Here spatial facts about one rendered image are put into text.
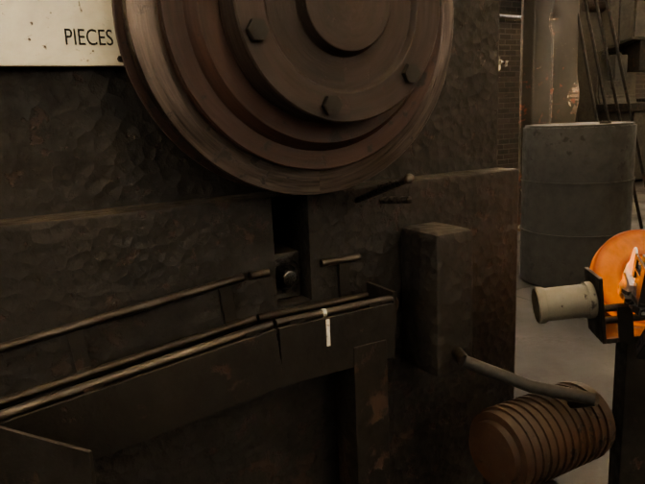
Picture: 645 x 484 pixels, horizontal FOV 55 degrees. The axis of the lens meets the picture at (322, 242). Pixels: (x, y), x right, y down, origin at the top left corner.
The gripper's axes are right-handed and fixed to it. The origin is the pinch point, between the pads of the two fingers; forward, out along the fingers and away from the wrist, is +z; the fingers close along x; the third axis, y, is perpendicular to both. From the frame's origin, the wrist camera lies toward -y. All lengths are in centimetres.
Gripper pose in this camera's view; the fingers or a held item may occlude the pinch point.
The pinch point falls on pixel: (636, 267)
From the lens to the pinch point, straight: 113.2
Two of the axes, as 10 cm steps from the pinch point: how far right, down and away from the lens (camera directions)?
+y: -0.6, -8.9, -4.5
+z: 1.8, -4.5, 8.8
